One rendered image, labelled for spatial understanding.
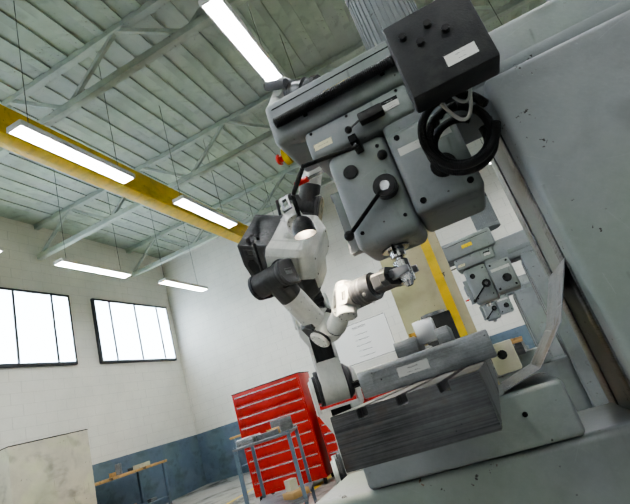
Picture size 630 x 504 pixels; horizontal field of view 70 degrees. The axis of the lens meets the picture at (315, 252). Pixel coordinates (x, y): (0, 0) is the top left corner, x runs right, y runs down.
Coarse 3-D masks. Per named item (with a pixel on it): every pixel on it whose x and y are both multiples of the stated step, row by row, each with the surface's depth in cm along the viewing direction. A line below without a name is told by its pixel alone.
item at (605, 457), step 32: (608, 416) 103; (544, 448) 97; (576, 448) 94; (608, 448) 92; (352, 480) 127; (416, 480) 105; (448, 480) 102; (480, 480) 100; (512, 480) 97; (544, 480) 95; (576, 480) 93; (608, 480) 91
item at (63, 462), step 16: (80, 432) 608; (16, 448) 539; (32, 448) 553; (48, 448) 567; (64, 448) 583; (80, 448) 599; (0, 464) 536; (16, 464) 532; (32, 464) 545; (48, 464) 560; (64, 464) 575; (80, 464) 591; (0, 480) 531; (16, 480) 525; (32, 480) 538; (48, 480) 552; (64, 480) 567; (80, 480) 582; (0, 496) 527; (16, 496) 519; (32, 496) 532; (48, 496) 545; (64, 496) 559; (80, 496) 574
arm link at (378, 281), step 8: (384, 272) 129; (360, 280) 137; (368, 280) 136; (376, 280) 132; (384, 280) 128; (392, 280) 130; (360, 288) 136; (368, 288) 134; (376, 288) 132; (384, 288) 133; (392, 288) 137; (360, 296) 136; (368, 296) 135; (376, 296) 135
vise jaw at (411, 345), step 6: (396, 342) 117; (402, 342) 116; (408, 342) 116; (414, 342) 115; (396, 348) 116; (402, 348) 116; (408, 348) 115; (414, 348) 115; (420, 348) 117; (402, 354) 116; (408, 354) 115
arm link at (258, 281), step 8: (264, 272) 156; (272, 272) 153; (256, 280) 157; (264, 280) 155; (272, 280) 153; (256, 288) 156; (264, 288) 155; (272, 288) 155; (280, 288) 155; (288, 288) 156; (296, 288) 158; (264, 296) 158; (280, 296) 156; (288, 296) 156; (296, 296) 158
